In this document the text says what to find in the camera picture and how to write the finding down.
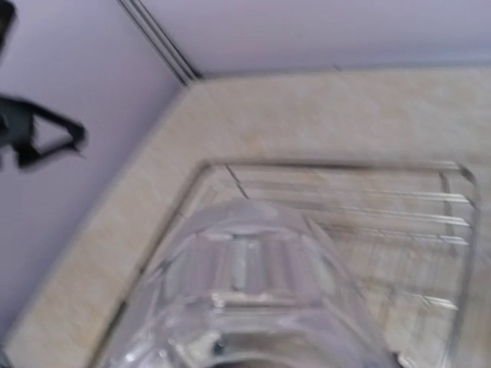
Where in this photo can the metal wire dish rack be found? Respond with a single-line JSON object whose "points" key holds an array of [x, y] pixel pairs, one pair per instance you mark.
{"points": [[407, 232]]}

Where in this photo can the back wall aluminium rail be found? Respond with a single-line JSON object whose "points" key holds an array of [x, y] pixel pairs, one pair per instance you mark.
{"points": [[338, 69]]}

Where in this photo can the clear glass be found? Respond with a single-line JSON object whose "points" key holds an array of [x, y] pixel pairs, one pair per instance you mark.
{"points": [[245, 283]]}

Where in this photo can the left corner aluminium post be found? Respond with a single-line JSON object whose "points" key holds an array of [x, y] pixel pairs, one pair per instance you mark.
{"points": [[161, 42]]}

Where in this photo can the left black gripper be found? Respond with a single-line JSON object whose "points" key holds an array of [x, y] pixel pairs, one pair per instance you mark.
{"points": [[17, 131]]}

